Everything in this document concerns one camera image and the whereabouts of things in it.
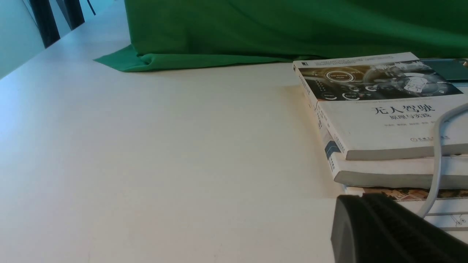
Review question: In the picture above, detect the bottom illustrated book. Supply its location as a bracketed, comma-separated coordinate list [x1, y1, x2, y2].
[342, 185, 468, 231]

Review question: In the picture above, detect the white top book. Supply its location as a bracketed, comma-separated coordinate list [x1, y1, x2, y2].
[293, 52, 468, 160]

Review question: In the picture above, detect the white book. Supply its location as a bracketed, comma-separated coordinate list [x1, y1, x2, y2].
[306, 95, 467, 189]
[293, 52, 468, 160]

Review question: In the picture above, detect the black vertical post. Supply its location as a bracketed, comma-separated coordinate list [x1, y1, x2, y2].
[29, 0, 60, 49]
[56, 0, 85, 31]

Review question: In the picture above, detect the grey cable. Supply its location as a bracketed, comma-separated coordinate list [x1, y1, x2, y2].
[417, 103, 468, 218]

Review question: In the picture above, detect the white middle book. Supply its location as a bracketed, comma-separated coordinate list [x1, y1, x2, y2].
[306, 95, 467, 189]

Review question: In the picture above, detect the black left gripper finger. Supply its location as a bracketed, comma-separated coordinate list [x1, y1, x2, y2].
[331, 194, 468, 263]

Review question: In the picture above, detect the green cloth backdrop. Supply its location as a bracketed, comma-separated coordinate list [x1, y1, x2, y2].
[96, 0, 468, 73]

